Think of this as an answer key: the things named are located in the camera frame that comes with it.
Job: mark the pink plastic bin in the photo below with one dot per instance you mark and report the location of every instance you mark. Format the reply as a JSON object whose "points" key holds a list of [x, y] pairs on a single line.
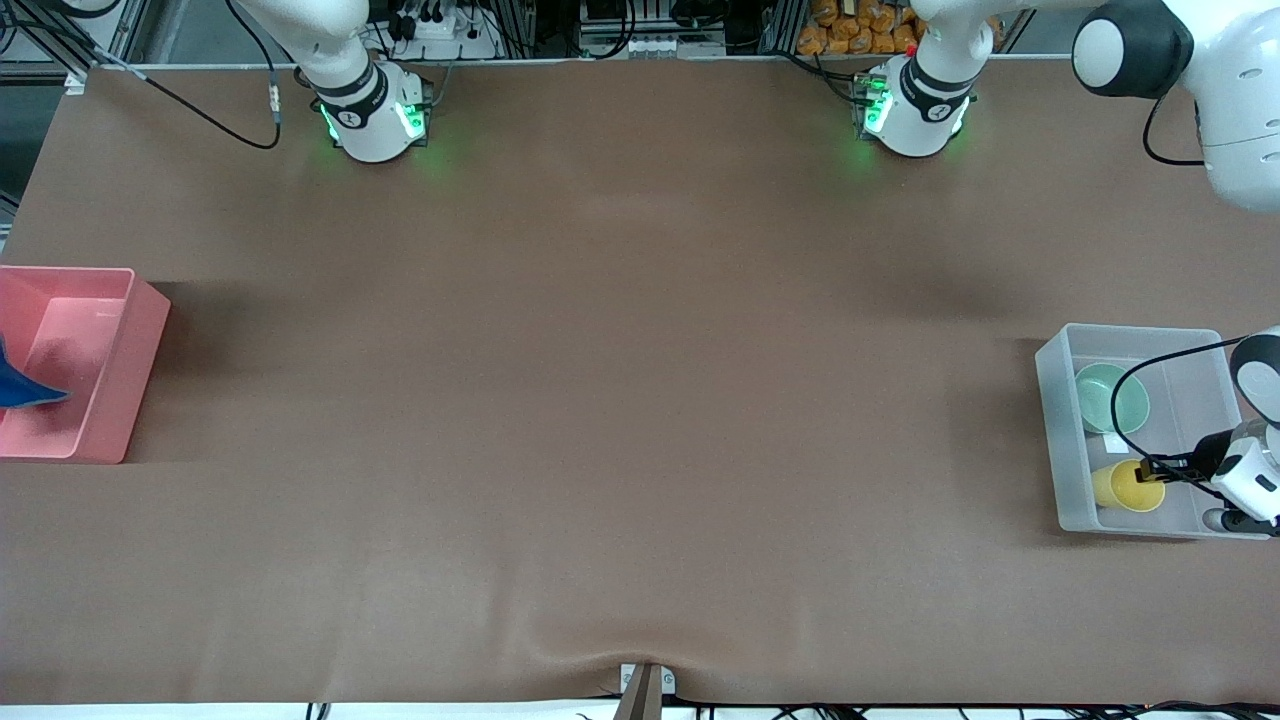
{"points": [[70, 340]]}

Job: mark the metal table edge bracket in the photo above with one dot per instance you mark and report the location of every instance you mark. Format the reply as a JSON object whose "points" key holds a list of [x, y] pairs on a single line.
{"points": [[668, 680]]}

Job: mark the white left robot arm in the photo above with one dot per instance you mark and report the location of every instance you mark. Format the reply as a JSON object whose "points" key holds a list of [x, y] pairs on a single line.
{"points": [[1240, 100]]}

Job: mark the yellow cup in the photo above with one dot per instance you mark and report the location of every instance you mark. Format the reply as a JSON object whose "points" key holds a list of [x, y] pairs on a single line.
{"points": [[1120, 488]]}

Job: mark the clear plastic bin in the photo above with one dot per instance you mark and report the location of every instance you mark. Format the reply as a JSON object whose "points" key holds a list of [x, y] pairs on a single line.
{"points": [[1180, 400]]}

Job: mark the aluminium frame profile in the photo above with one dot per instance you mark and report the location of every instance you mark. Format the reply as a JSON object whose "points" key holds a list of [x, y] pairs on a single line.
{"points": [[90, 45]]}

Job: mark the brown camera strut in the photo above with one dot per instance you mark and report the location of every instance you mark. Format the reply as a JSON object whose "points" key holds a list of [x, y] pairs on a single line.
{"points": [[640, 700]]}

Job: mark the white paper label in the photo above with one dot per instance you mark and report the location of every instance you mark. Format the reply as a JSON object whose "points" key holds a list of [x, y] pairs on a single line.
{"points": [[1116, 441]]}

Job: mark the white power strip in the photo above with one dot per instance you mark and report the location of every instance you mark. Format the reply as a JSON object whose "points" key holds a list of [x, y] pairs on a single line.
{"points": [[440, 35]]}

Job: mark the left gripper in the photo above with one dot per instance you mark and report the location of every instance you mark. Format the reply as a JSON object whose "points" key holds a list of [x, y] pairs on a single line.
{"points": [[1203, 462]]}

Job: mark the light green bowl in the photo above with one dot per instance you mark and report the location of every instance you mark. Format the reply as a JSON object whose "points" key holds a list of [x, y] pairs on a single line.
{"points": [[1110, 400]]}

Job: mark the orange snack packets pile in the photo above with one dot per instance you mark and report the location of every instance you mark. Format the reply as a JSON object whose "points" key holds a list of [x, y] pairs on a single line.
{"points": [[850, 30]]}

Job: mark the blue cloth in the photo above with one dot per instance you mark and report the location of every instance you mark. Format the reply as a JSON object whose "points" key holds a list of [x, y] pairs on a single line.
{"points": [[25, 390]]}

